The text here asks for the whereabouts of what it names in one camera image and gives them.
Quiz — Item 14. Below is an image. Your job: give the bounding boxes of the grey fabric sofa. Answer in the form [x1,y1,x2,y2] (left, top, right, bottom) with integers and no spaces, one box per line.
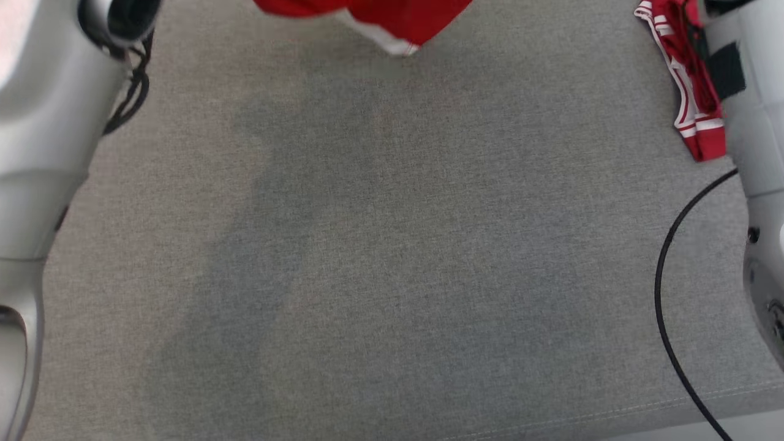
[0,0,784,441]

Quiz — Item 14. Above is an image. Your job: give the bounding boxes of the red jersey number 23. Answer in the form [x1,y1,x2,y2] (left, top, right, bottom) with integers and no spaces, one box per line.
[634,0,728,163]

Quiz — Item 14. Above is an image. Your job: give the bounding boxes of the red and white shorts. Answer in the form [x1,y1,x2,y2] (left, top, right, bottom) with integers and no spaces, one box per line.
[253,0,473,57]

